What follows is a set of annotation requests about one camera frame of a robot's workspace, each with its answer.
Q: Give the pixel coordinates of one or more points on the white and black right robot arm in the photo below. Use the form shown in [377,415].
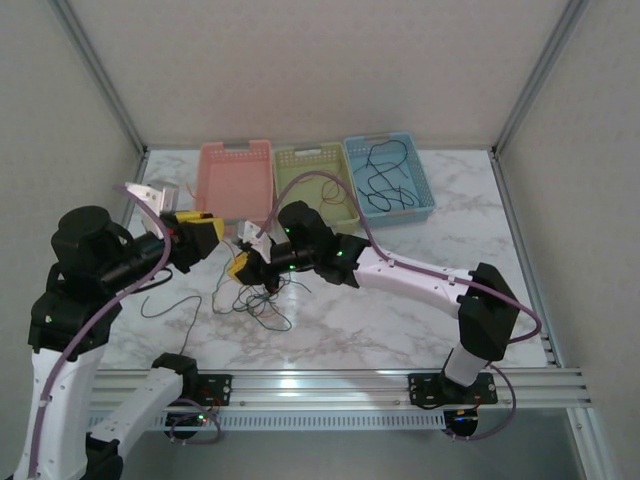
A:
[415,290]

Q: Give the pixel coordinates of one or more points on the aluminium frame post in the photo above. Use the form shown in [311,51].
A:
[539,75]
[102,75]

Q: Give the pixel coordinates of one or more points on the pink plastic basket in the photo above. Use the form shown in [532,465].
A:
[235,190]

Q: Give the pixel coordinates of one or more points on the aluminium side rail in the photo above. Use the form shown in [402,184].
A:
[138,170]
[501,175]

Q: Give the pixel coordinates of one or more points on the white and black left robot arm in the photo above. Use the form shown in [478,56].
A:
[75,390]

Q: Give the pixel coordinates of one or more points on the aluminium mounting rail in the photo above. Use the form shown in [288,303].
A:
[320,390]

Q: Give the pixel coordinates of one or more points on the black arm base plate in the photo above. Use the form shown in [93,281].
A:
[215,395]
[425,392]

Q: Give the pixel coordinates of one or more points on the blue plastic basket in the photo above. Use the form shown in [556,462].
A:
[380,221]

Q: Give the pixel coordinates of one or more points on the green plastic basket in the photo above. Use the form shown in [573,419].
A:
[305,192]

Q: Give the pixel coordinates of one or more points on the black controller board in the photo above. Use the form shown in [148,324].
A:
[192,421]
[462,425]

